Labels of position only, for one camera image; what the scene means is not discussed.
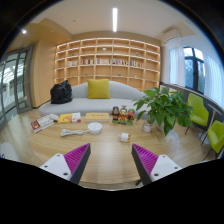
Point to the sheer white curtain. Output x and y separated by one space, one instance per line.
176 66
215 83

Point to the grey curved sofa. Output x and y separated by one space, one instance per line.
83 105

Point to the three-figure painted figurine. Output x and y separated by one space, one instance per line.
122 116

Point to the large tan book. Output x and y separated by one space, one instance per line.
97 116

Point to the yellow book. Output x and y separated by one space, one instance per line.
65 118

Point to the red-covered open book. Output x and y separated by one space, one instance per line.
41 124

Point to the small white maroon cup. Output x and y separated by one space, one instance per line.
147 126

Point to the patterned white magazine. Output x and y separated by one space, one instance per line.
54 116

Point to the round white power strip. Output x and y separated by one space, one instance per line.
95 128

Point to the green potted plant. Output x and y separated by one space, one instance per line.
165 106

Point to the wooden wall shelf unit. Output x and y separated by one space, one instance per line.
106 70

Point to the long ceiling light strip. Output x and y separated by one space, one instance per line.
114 20

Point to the white gold-rimmed charger block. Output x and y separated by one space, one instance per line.
125 137

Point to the yellow cushion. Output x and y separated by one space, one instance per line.
99 88

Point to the grey-framed glass door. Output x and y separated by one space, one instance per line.
16 83

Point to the white wall air conditioner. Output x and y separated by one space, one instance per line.
171 35

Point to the round ceiling downlight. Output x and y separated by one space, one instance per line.
24 31

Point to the black bag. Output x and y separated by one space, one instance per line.
61 92

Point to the lime green chair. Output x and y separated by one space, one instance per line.
198 110
216 135

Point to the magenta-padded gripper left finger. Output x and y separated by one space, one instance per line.
77 156

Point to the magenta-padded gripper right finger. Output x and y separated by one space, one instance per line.
145 157

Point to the dark-framed window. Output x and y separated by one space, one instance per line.
195 71

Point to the white and red book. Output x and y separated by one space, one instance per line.
76 117

